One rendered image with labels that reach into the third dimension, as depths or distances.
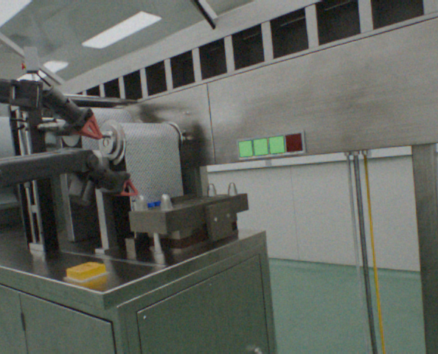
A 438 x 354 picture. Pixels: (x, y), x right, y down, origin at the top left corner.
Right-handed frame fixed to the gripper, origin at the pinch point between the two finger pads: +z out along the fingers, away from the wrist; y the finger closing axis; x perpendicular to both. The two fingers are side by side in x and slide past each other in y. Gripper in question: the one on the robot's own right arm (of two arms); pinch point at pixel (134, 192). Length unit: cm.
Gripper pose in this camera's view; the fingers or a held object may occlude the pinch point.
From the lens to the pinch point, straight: 120.5
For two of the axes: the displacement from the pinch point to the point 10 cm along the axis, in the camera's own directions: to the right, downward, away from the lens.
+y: 7.7, -0.4, -6.4
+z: 6.0, 4.0, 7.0
